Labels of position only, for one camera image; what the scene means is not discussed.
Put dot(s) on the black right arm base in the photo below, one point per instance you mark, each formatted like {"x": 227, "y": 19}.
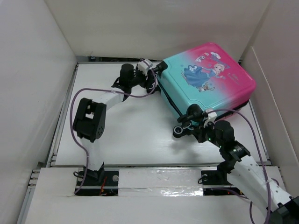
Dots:
{"x": 214, "y": 183}

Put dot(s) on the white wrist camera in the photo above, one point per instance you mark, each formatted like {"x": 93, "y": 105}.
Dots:
{"x": 211, "y": 117}
{"x": 144, "y": 67}

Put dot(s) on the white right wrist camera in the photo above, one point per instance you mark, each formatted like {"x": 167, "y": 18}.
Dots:
{"x": 211, "y": 117}

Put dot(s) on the aluminium rail frame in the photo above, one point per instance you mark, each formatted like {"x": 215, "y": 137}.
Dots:
{"x": 158, "y": 173}

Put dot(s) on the pink and teal suitcase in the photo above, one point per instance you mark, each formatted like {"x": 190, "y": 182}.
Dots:
{"x": 199, "y": 79}

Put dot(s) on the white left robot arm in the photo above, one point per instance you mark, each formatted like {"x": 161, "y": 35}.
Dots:
{"x": 89, "y": 120}

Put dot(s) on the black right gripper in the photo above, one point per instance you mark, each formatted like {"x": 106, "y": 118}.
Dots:
{"x": 198, "y": 132}

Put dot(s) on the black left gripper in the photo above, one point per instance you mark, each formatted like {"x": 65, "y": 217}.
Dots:
{"x": 147, "y": 80}

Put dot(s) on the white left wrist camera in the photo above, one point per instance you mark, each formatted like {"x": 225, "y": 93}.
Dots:
{"x": 144, "y": 67}

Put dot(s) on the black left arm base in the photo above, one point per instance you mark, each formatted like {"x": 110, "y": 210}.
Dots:
{"x": 96, "y": 182}

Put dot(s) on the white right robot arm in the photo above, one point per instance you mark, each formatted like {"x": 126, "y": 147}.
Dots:
{"x": 240, "y": 169}

